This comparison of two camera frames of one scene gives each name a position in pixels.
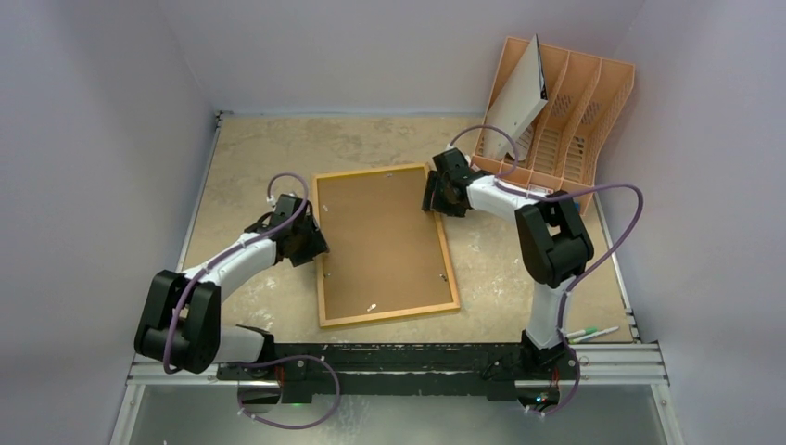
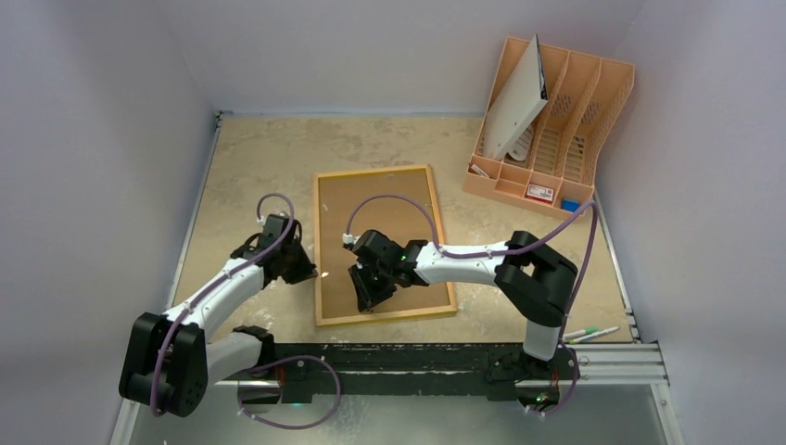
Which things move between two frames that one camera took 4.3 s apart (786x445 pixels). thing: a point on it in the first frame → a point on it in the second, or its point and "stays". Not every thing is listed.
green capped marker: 581,332 stays
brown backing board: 385,251 stays
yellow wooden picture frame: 320,260 stays
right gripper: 435,191 → 370,280
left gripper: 316,245 → 306,269
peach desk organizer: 586,96 stays
